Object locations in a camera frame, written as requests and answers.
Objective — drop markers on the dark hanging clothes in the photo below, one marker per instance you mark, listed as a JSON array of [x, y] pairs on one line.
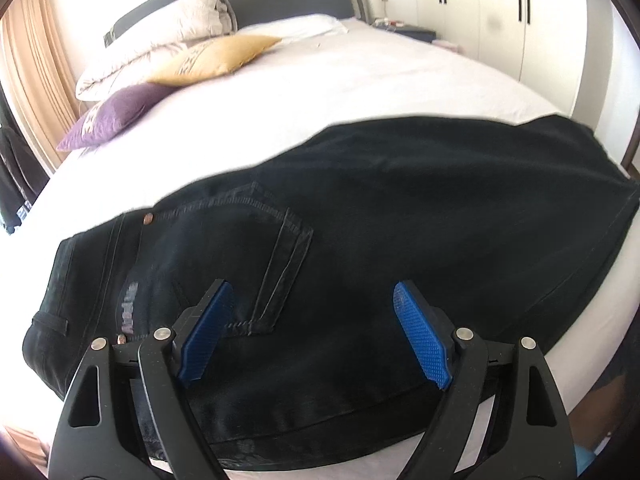
[[12, 180]]

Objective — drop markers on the yellow cushion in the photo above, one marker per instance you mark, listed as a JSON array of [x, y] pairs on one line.
[[210, 60]]

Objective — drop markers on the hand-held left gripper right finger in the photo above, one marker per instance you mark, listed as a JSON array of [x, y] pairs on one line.
[[420, 332]]

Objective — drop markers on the black denim pants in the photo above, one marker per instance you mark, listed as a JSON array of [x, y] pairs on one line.
[[400, 220]]

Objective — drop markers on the purple cushion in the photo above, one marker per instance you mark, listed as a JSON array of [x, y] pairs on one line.
[[107, 117]]

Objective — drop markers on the beige curtain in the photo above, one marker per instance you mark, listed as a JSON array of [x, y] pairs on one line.
[[35, 75]]

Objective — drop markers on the white bed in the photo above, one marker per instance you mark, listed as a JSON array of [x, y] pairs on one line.
[[350, 85]]

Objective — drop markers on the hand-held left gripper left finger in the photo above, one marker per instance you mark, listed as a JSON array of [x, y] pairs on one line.
[[207, 329]]

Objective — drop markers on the white pillow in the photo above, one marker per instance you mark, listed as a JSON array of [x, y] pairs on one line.
[[295, 27]]

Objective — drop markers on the white wardrobe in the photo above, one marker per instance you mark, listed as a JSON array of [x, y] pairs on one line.
[[500, 15]]

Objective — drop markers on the white pillows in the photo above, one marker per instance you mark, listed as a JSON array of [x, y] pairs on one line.
[[160, 35]]

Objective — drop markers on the dark nightstand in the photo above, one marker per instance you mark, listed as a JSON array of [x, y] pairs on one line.
[[417, 31]]

